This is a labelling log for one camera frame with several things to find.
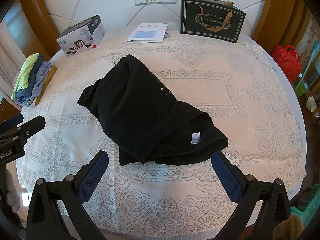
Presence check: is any black garment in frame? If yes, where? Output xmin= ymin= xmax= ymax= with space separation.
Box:
xmin=78 ymin=55 xmax=228 ymax=166

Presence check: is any stack of folded clothes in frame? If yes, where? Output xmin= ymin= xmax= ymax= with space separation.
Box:
xmin=11 ymin=53 xmax=57 ymax=107

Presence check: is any green bag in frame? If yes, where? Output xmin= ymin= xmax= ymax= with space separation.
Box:
xmin=290 ymin=184 xmax=320 ymax=228

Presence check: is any tea set cardboard box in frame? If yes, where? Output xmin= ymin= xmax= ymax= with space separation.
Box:
xmin=56 ymin=15 xmax=106 ymax=57

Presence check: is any white lace tablecloth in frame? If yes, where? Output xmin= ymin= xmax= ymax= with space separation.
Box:
xmin=16 ymin=31 xmax=306 ymax=239

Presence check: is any red plastic basket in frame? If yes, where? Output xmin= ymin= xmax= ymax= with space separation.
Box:
xmin=271 ymin=45 xmax=302 ymax=84

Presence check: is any white paper booklet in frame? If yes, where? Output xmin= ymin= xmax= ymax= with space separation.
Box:
xmin=125 ymin=23 xmax=168 ymax=43

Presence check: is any black gift bag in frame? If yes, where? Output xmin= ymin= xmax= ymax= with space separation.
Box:
xmin=180 ymin=0 xmax=246 ymax=43

